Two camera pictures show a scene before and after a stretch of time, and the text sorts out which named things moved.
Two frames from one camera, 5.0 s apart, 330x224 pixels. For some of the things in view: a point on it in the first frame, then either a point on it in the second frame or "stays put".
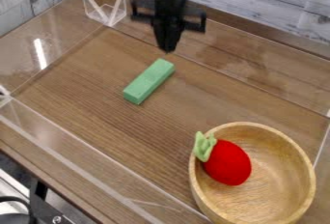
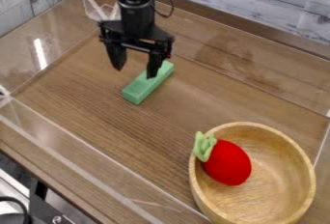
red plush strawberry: x=224 y=160 stays put
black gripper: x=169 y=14 to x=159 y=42
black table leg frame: x=41 y=211 stays put
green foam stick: x=148 y=81 stays put
